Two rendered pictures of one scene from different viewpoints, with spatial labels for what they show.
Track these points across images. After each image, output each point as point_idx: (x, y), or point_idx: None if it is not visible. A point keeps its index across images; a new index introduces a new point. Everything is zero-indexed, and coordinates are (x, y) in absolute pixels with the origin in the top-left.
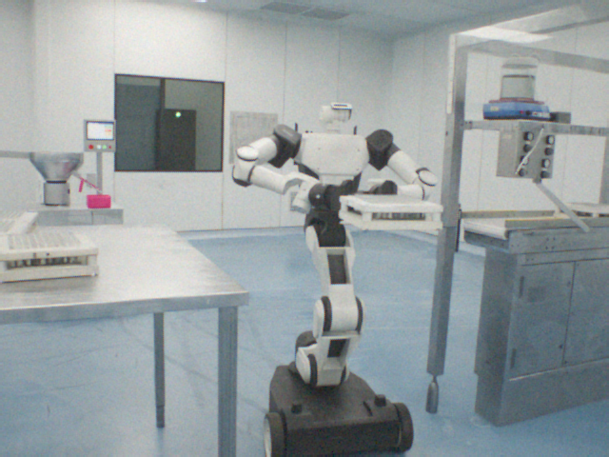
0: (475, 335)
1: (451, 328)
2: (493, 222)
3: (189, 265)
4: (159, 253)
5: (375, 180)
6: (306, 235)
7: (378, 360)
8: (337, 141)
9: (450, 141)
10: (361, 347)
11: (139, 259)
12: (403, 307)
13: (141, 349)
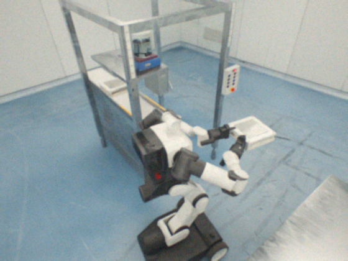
0: (45, 181)
1: (30, 192)
2: (143, 115)
3: (319, 206)
4: (314, 231)
5: (206, 132)
6: (173, 192)
7: (87, 228)
8: (183, 132)
9: (137, 92)
10: (61, 243)
11: (334, 233)
12: None
13: None
